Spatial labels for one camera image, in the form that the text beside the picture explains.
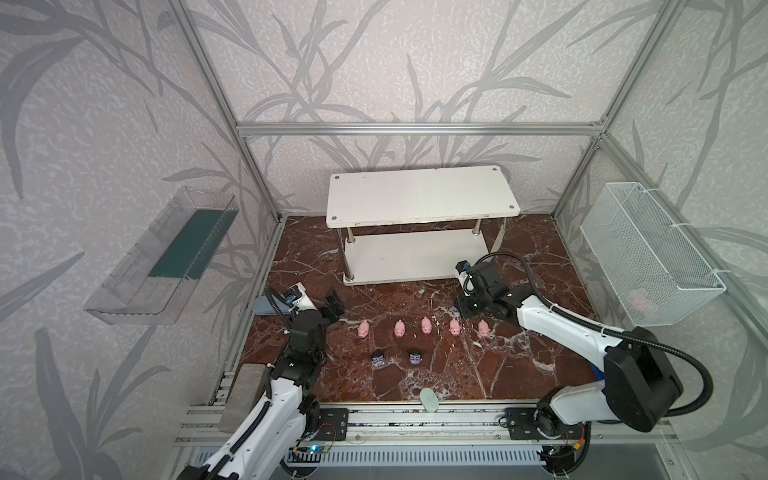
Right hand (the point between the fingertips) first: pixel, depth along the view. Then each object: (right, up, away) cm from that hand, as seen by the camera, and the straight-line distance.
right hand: (457, 292), depth 89 cm
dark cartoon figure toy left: (-23, -17, -8) cm, 30 cm away
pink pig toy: (-28, -11, 0) cm, 31 cm away
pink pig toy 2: (-18, -11, 0) cm, 21 cm away
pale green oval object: (-10, -25, -13) cm, 30 cm away
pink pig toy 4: (-1, -11, 0) cm, 11 cm away
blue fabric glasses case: (-44, +2, -30) cm, 53 cm away
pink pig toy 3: (-9, -10, 0) cm, 14 cm away
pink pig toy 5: (+8, -11, 0) cm, 14 cm away
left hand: (-38, +3, -6) cm, 38 cm away
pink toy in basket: (+43, +1, -15) cm, 45 cm away
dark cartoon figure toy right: (-13, -17, -8) cm, 23 cm away
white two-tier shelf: (-16, +27, -10) cm, 33 cm away
